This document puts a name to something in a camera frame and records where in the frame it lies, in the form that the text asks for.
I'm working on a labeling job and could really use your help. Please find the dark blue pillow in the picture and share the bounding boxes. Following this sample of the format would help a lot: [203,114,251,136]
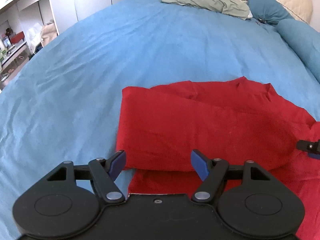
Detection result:
[247,0,293,25]

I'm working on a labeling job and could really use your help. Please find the red cloth garment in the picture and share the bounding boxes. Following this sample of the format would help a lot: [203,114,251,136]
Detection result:
[116,77,319,239]

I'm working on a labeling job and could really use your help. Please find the sage green pillow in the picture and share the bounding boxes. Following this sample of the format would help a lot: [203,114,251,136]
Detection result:
[161,0,253,20]

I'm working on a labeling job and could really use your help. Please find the blue duvet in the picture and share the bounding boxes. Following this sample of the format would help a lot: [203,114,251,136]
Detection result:
[276,19,320,82]

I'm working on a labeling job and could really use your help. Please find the blue bed sheet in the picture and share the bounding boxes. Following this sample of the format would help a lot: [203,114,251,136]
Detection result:
[1,0,319,239]

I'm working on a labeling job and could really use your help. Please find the white shelf unit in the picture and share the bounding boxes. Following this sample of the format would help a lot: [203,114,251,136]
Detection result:
[1,20,30,91]

